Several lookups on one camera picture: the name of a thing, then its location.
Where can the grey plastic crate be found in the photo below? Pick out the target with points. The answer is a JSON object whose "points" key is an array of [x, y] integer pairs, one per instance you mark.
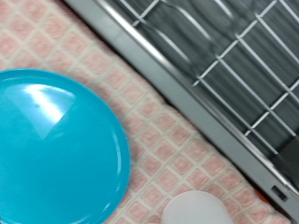
{"points": [[193, 105]]}

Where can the dark grey cutlery holder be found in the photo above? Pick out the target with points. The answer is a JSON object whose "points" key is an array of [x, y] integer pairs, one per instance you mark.
{"points": [[289, 165]]}

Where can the blue oval plate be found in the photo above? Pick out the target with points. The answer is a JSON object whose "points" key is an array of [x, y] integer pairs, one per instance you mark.
{"points": [[56, 149]]}

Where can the white translucent plastic mug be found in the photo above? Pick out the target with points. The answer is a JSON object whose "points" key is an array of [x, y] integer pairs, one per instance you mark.
{"points": [[196, 208]]}

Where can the pink checked cloth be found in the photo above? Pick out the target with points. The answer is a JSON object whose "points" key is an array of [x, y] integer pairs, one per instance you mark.
{"points": [[174, 155]]}

